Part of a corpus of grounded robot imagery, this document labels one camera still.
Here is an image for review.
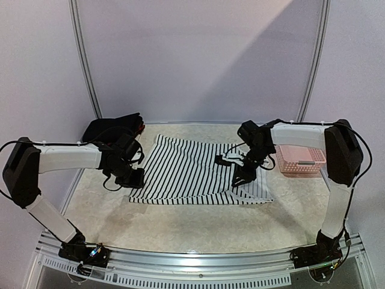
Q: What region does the right aluminium frame post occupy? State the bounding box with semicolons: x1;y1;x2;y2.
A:
296;0;331;122

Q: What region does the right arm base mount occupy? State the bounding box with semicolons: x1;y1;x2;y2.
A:
289;231;351;270

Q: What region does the aluminium front rail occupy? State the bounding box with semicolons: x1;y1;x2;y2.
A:
26;233;376;288

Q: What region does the black white striped garment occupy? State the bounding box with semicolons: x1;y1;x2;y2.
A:
128;134;274;205

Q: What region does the black t-shirt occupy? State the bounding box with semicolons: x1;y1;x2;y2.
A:
82;113;145;144

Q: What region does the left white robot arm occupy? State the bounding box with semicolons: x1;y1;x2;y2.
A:
1;134;144;261

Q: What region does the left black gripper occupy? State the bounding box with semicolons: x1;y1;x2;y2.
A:
108;161;145;188

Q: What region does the left aluminium frame post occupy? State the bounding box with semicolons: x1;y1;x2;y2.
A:
69;0;102;119

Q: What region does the pink plastic basket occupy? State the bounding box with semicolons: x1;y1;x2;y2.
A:
276;145;326;174

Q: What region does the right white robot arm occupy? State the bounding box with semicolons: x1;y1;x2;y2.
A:
232;119;363;239

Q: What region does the aluminium frame post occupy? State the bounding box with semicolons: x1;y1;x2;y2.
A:
296;0;331;122
69;0;102;119

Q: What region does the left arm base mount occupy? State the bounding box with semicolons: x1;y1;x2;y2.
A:
58;234;111;268

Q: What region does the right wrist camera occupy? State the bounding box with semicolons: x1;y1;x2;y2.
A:
214;153;244;166

